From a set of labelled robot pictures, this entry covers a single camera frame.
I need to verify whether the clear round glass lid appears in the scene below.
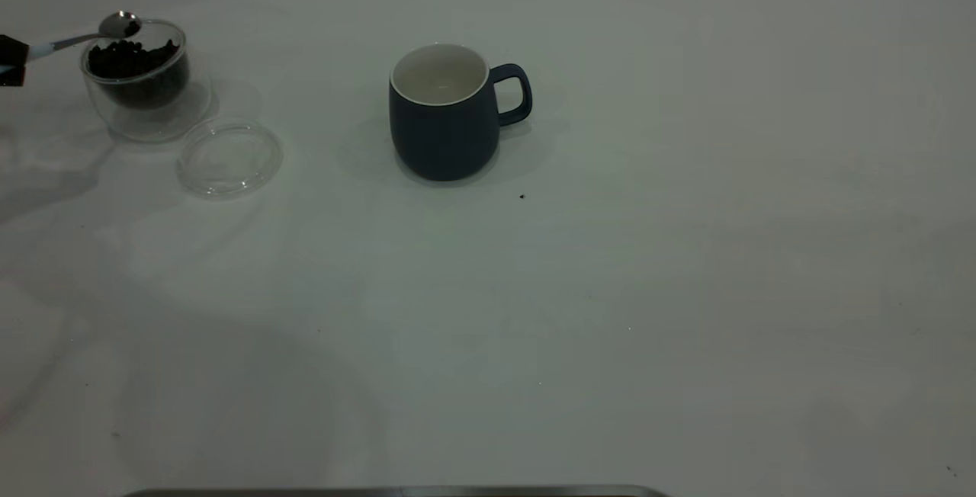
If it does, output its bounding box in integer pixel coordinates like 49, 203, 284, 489
177, 117, 284, 199

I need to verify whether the metal spoon with white handle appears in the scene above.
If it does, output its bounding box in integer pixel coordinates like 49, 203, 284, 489
0, 11, 143, 75

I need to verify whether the dark coffee beans pile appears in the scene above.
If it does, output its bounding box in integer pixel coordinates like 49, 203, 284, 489
87, 38, 187, 109

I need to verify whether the clear double-wall glass cup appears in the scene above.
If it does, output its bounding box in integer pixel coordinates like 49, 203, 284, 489
80, 19, 214, 143

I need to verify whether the dark grey ceramic mug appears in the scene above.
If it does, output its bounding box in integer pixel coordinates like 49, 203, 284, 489
389, 43, 533, 182

